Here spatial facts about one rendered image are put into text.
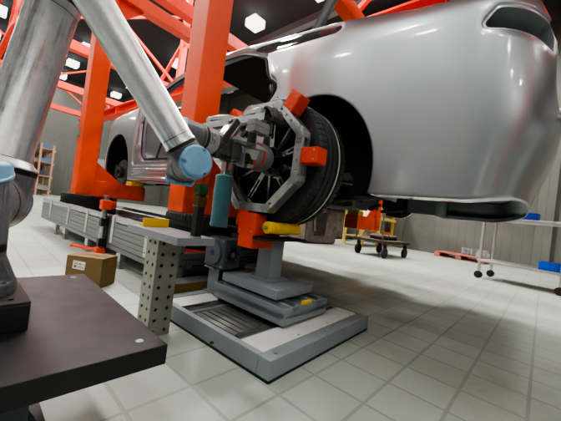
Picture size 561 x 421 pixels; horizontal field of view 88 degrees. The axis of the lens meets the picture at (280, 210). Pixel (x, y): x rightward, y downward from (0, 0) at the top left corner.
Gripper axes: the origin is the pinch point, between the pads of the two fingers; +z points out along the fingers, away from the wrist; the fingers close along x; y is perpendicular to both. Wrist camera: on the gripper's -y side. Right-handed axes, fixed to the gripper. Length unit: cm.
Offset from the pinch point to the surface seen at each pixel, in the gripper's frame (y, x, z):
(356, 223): 24, -58, 228
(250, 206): 23.0, -17.2, 18.5
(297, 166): 3.0, 9.3, 18.5
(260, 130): -7.8, 2.4, -0.3
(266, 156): -1.9, -10.1, 18.4
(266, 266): 53, -14, 34
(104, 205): 37, -178, 9
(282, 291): 61, 3, 28
